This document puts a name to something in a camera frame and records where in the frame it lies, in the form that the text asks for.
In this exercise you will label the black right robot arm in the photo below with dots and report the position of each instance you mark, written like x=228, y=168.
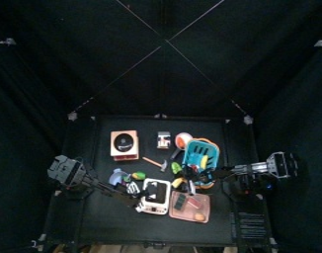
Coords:
x=265, y=168

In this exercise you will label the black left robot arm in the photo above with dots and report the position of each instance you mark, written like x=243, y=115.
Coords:
x=72, y=173

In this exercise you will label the green yellow toy squash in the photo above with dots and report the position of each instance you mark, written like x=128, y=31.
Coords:
x=138, y=175

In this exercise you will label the light blue bowl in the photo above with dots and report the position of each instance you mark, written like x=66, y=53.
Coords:
x=117, y=177

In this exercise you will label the white toy tray black inset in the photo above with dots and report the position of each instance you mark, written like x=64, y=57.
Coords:
x=157, y=197

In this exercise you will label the green toy vegetable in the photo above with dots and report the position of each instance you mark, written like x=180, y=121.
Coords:
x=176, y=168

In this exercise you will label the yellow toy corn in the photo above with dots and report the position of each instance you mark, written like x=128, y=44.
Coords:
x=177, y=182

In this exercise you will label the yellow toy banana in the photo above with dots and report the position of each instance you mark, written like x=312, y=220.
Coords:
x=205, y=161

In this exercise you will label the red toy block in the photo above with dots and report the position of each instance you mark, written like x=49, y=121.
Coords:
x=194, y=203

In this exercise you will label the black toy block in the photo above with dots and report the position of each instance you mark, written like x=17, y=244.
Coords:
x=180, y=201

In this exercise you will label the teal basket with orange rim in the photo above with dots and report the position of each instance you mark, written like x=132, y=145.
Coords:
x=201, y=154

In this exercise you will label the pink cutting board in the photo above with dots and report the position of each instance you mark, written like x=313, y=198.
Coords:
x=190, y=207

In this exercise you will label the toy pan with orange food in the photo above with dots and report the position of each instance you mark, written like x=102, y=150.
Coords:
x=182, y=143

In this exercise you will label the orange toy fruit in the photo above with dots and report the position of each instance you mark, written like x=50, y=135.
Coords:
x=200, y=216

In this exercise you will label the small white red toy box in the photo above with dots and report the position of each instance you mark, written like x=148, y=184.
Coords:
x=164, y=140

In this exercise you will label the pink toy stove black burner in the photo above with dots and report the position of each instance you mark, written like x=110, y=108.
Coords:
x=125, y=145

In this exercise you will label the grey frame corner bracket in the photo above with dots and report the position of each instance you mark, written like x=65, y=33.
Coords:
x=248, y=119
x=9, y=42
x=321, y=43
x=160, y=115
x=73, y=115

